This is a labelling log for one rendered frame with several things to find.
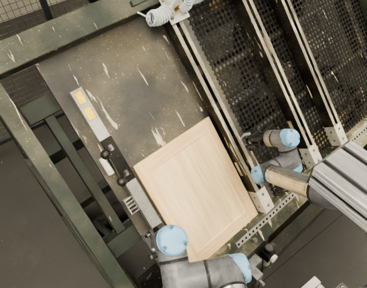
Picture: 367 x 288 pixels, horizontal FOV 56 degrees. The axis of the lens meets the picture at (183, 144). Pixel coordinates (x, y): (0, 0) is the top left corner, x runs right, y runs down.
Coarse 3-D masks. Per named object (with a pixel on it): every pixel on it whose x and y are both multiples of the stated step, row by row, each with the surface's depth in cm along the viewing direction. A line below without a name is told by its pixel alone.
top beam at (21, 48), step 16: (112, 0) 133; (128, 0) 136; (64, 16) 124; (80, 16) 127; (96, 16) 130; (112, 16) 133; (128, 16) 136; (32, 32) 119; (48, 32) 122; (64, 32) 124; (80, 32) 127; (96, 32) 131; (0, 48) 115; (16, 48) 117; (32, 48) 119; (48, 48) 122; (64, 48) 128; (0, 64) 115; (16, 64) 117; (32, 64) 126
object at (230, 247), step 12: (348, 132) 209; (360, 144) 207; (324, 156) 196; (288, 192) 180; (276, 204) 176; (288, 204) 180; (300, 204) 184; (264, 216) 172; (276, 216) 176; (288, 216) 180; (264, 228) 172; (276, 228) 176; (264, 240) 172; (216, 252) 162; (228, 252) 162; (240, 252) 165
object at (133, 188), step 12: (72, 96) 131; (84, 96) 133; (84, 108) 133; (84, 120) 137; (96, 120) 135; (96, 132) 135; (108, 132) 138; (132, 180) 142; (132, 192) 142; (144, 204) 144; (144, 216) 145; (156, 216) 147
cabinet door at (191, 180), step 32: (192, 128) 157; (160, 160) 150; (192, 160) 158; (224, 160) 165; (160, 192) 150; (192, 192) 157; (224, 192) 166; (192, 224) 157; (224, 224) 165; (192, 256) 157
